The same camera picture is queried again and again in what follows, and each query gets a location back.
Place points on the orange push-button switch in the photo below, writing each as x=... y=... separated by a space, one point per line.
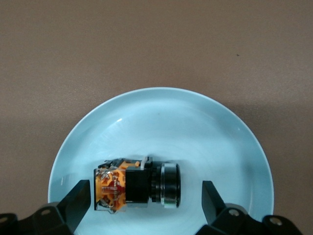
x=137 y=186

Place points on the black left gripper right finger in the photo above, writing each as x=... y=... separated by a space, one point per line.
x=217 y=210

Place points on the light blue round plate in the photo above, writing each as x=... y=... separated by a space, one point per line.
x=171 y=134

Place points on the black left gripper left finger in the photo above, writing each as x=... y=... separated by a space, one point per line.
x=73 y=208

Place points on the brown table mat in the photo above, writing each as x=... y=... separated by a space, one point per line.
x=97 y=49

